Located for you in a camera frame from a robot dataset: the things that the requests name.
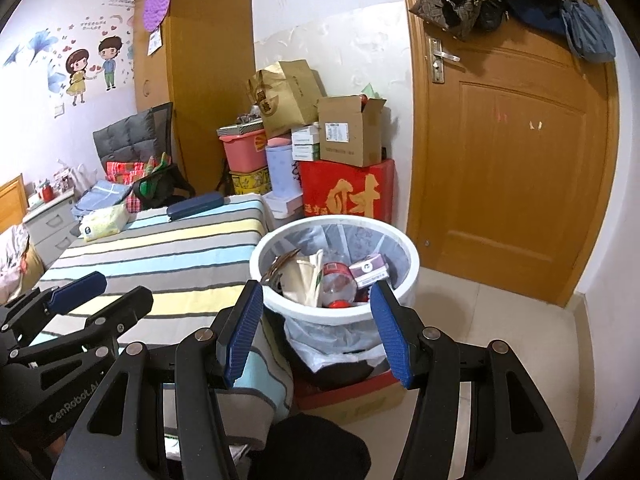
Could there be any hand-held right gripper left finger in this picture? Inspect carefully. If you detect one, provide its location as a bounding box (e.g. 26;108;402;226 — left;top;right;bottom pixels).
50;280;264;480

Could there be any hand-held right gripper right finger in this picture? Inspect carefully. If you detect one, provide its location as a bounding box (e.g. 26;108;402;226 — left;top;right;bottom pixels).
370;280;581;480

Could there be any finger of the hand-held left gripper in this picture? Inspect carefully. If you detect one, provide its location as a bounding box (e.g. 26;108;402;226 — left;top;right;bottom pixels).
0;285;154;369
0;270;109;344

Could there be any brown paper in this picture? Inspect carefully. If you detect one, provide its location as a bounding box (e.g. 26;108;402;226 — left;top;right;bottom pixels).
261;254;301;288

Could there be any mauve small box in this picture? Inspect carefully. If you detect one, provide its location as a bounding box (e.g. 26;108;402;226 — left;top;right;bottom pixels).
348;255;390;288

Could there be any white plastic bin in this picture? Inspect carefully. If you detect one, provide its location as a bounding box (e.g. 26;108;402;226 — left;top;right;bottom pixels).
249;216;420;361

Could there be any beige paper bag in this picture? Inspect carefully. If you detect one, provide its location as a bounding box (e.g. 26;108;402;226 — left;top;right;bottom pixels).
280;250;326;308

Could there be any yellow bed sheet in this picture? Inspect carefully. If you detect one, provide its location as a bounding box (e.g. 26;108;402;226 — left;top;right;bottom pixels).
20;242;46;286

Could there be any grey drawer cabinet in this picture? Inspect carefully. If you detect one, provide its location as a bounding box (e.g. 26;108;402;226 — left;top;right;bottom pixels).
22;192;81;266

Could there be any green tissue pack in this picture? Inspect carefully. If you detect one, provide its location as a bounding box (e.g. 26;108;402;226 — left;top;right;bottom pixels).
80;203;138;242

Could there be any floral quilt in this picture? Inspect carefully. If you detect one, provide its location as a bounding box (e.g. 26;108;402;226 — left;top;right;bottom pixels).
0;222;33;301

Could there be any blue plaid folded cloth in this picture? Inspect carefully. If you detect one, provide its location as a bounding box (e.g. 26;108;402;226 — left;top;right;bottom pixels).
71;180;132;221

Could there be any wooden bed headboard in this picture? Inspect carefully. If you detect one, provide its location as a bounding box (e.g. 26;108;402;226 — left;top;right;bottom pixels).
0;173;28;233

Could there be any translucent bin liner bag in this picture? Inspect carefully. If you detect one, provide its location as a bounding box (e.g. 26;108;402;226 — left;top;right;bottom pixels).
257;222;407;373

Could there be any dark blue glasses case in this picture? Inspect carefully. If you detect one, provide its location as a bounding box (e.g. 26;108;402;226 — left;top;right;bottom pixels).
166;191;224;222

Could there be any red plaid bag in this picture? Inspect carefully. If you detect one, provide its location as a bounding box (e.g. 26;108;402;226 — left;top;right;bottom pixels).
106;159;151;186

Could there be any white flat box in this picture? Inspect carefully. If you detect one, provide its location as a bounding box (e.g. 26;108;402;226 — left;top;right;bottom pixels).
262;190;303;221

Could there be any dark round object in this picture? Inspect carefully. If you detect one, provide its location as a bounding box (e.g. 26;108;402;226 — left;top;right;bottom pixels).
270;412;371;480

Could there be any yellow patterned box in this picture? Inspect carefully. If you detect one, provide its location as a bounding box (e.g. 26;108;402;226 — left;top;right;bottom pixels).
229;166;272;196

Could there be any red gift box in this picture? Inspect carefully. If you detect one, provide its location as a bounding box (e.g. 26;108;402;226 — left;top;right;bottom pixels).
298;158;396;225

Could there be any grey padded chair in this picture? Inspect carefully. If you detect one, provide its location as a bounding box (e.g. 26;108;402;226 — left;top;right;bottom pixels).
92;102;175;163

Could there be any light blue cylinder box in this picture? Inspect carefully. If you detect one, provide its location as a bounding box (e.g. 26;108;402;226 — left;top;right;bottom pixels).
265;142;303;196

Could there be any pink plastic storage box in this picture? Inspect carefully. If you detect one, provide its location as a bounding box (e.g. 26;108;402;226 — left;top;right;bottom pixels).
220;130;268;173

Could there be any flat patterned box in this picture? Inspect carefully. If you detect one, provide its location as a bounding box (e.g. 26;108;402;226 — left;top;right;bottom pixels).
216;121;266;137

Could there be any wooden door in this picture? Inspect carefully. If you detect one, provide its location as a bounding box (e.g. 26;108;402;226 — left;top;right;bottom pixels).
397;0;621;308

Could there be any open cardboard box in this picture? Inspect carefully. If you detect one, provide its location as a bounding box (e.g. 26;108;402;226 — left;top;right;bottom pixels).
316;94;387;168

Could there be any wooden wardrobe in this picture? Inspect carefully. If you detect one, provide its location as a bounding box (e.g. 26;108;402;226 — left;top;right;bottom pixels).
132;0;256;196

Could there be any gold paper bag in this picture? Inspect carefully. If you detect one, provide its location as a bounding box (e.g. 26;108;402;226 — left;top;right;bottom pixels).
247;60;327;139

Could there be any small black bag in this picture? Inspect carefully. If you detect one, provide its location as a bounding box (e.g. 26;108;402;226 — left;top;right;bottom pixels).
472;0;506;31

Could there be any denim blue bag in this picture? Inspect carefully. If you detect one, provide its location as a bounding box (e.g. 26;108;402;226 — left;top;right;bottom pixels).
560;0;617;63

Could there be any cartoon couple wall sticker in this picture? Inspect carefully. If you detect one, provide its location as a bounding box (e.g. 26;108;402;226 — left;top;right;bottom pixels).
65;35;121;107

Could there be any blue flower wall sticker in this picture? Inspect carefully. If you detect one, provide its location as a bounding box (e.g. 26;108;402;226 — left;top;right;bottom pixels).
2;27;68;96

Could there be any metal door handle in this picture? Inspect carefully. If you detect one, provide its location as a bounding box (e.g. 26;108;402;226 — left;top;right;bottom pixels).
429;37;461;84

